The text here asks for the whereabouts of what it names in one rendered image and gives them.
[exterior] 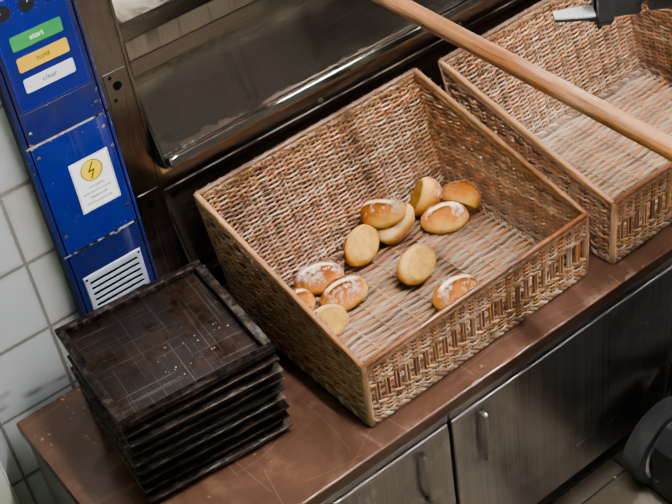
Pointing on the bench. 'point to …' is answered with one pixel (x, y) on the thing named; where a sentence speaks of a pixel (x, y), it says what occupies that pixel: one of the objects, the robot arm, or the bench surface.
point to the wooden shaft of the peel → (605, 113)
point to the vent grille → (116, 279)
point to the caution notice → (94, 180)
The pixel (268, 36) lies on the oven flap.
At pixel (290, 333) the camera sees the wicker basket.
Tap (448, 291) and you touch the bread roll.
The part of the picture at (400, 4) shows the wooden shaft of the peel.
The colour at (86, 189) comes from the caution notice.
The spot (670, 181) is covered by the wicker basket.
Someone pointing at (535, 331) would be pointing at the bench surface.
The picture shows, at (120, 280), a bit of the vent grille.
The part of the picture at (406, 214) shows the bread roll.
